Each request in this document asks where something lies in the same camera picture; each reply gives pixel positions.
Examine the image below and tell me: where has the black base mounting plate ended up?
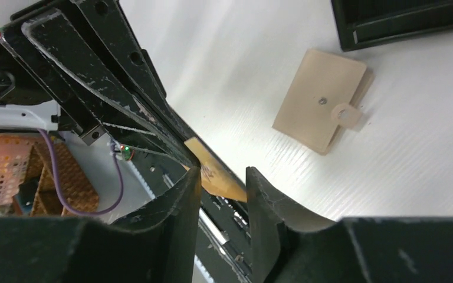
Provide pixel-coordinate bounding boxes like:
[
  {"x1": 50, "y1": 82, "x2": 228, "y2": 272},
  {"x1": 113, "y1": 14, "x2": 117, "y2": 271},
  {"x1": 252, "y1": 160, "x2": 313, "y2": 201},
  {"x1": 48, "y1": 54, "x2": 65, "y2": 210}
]
[{"x1": 132, "y1": 151, "x2": 252, "y2": 282}]

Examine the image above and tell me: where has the orange woven basket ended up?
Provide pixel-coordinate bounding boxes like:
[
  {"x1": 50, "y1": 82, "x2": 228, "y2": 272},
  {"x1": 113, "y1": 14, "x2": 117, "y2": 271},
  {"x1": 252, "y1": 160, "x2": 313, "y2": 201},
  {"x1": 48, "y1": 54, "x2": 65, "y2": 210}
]
[{"x1": 0, "y1": 133, "x2": 100, "y2": 218}]

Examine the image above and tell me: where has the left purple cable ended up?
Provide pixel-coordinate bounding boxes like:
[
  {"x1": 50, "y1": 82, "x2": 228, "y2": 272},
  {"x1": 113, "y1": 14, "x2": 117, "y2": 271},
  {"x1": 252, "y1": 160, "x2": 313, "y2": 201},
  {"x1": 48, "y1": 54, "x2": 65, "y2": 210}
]
[{"x1": 37, "y1": 129, "x2": 125, "y2": 218}]

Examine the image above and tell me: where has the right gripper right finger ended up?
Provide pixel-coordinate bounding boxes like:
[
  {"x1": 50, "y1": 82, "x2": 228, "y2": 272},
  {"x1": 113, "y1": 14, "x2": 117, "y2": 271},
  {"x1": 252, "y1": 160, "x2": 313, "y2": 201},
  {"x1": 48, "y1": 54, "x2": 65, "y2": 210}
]
[{"x1": 246, "y1": 167, "x2": 335, "y2": 282}]

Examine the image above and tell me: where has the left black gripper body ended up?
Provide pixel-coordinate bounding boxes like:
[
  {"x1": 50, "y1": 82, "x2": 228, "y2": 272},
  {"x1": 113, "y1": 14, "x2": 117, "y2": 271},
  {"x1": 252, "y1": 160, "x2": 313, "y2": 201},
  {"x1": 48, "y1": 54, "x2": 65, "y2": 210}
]
[{"x1": 0, "y1": 43, "x2": 105, "y2": 145}]

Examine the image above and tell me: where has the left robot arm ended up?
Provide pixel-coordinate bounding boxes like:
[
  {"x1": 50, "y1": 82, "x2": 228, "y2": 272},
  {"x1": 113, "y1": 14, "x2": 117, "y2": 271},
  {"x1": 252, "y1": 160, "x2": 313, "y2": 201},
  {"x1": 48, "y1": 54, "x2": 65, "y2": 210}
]
[{"x1": 0, "y1": 1, "x2": 199, "y2": 167}]

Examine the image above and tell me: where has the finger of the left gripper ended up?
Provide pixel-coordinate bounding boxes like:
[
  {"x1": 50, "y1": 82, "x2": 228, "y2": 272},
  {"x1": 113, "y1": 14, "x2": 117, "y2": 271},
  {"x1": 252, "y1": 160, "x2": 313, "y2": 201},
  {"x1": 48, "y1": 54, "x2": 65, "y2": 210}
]
[{"x1": 0, "y1": 1, "x2": 199, "y2": 167}]

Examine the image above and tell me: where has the black plastic tray box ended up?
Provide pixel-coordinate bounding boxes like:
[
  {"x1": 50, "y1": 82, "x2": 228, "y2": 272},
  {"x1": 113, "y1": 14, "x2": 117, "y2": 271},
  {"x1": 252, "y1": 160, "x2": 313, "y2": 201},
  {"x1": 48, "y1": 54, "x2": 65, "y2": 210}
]
[{"x1": 331, "y1": 0, "x2": 453, "y2": 52}]

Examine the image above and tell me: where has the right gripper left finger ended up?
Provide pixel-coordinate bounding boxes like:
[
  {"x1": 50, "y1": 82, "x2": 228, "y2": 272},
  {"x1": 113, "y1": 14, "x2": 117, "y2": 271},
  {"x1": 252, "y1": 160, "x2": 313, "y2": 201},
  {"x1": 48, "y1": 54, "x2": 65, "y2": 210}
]
[{"x1": 113, "y1": 167, "x2": 201, "y2": 282}]

